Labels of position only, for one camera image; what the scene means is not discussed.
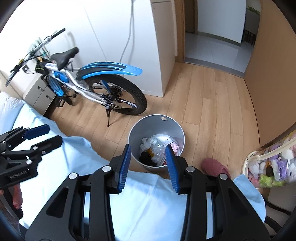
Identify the silver metal trash can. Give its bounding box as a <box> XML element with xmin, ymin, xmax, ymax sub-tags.
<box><xmin>127</xmin><ymin>114</ymin><xmax>185</xmax><ymax>173</ymax></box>

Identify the person's left hand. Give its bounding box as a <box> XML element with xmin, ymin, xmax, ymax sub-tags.
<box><xmin>7</xmin><ymin>183</ymin><xmax>23</xmax><ymax>210</ymax></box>

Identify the white pillow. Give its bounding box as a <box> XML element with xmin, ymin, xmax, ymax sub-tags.
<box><xmin>0</xmin><ymin>92</ymin><xmax>24</xmax><ymax>134</ymax></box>

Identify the pink slipper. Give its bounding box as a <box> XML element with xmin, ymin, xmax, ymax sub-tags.
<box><xmin>201</xmin><ymin>158</ymin><xmax>231</xmax><ymax>178</ymax></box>

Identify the beige headboard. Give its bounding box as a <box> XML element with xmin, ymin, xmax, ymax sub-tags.
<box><xmin>0</xmin><ymin>71</ymin><xmax>23</xmax><ymax>99</ymax></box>

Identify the grey bedside drawer cabinet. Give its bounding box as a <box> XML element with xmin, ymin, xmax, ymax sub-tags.
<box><xmin>23</xmin><ymin>74</ymin><xmax>56</xmax><ymax>115</ymax></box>

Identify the light blue bed sheet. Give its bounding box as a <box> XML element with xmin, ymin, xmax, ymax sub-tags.
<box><xmin>0</xmin><ymin>91</ymin><xmax>266</xmax><ymax>240</ymax></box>

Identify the blue and white bicycle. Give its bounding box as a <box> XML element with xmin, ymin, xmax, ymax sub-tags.
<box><xmin>6</xmin><ymin>29</ymin><xmax>147</xmax><ymax>115</ymax></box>

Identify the wooden door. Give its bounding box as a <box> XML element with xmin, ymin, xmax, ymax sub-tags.
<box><xmin>244</xmin><ymin>1</ymin><xmax>295</xmax><ymax>147</ymax></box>

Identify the white wall cable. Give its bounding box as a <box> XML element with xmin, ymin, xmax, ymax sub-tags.
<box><xmin>119</xmin><ymin>0</ymin><xmax>136</xmax><ymax>63</ymax></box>

